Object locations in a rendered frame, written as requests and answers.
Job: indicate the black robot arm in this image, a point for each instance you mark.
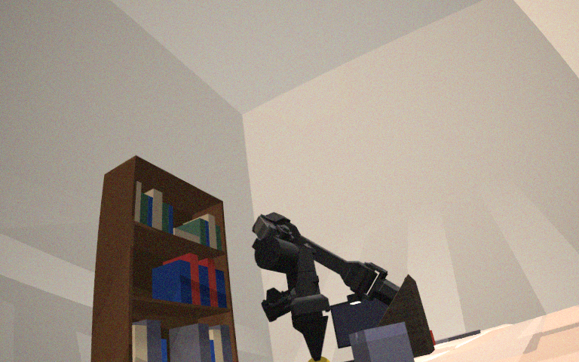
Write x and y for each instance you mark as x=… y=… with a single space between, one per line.
x=279 y=247

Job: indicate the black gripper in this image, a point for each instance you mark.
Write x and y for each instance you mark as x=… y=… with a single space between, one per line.
x=306 y=310

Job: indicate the gold coin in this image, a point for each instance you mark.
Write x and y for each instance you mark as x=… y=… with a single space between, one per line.
x=322 y=359

